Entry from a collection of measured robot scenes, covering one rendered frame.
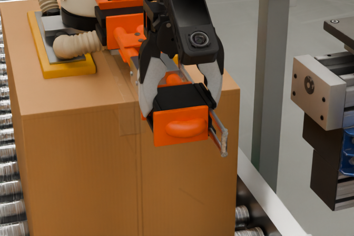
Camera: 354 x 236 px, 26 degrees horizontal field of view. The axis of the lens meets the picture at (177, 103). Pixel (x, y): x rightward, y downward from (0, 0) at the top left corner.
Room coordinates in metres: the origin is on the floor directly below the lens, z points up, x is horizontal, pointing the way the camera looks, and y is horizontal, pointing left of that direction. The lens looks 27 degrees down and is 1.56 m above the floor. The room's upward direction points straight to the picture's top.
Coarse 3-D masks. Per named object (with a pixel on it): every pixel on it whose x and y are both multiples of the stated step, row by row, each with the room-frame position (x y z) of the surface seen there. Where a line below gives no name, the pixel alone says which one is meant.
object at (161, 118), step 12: (168, 84) 0.96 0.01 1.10; (180, 84) 0.96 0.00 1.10; (192, 84) 0.96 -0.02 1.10; (156, 96) 0.93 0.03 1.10; (168, 96) 0.93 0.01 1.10; (180, 96) 0.93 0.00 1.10; (192, 96) 0.93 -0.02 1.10; (156, 108) 0.89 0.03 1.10; (168, 108) 0.89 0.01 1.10; (180, 108) 0.89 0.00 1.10; (192, 108) 0.89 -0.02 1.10; (204, 108) 0.89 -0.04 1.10; (156, 120) 0.88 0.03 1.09; (168, 120) 0.88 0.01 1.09; (180, 120) 0.89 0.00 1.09; (156, 132) 0.88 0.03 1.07; (204, 132) 0.89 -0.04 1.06; (156, 144) 0.88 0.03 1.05; (168, 144) 0.88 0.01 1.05
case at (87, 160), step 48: (48, 96) 1.23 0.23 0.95; (96, 96) 1.23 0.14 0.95; (48, 144) 1.17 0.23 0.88; (96, 144) 1.20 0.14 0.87; (144, 144) 1.22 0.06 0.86; (192, 144) 1.24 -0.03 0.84; (48, 192) 1.17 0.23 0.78; (96, 192) 1.19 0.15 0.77; (144, 192) 1.22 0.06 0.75; (192, 192) 1.24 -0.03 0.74
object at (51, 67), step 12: (36, 12) 1.61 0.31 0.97; (48, 12) 1.54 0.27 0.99; (60, 12) 1.61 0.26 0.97; (36, 24) 1.55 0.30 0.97; (36, 36) 1.48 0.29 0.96; (48, 36) 1.46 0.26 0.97; (36, 48) 1.43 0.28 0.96; (48, 48) 1.40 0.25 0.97; (48, 60) 1.35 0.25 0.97; (60, 60) 1.34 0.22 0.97; (72, 60) 1.35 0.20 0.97; (84, 60) 1.35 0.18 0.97; (48, 72) 1.31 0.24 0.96; (60, 72) 1.31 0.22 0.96; (72, 72) 1.32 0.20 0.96; (84, 72) 1.33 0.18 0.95
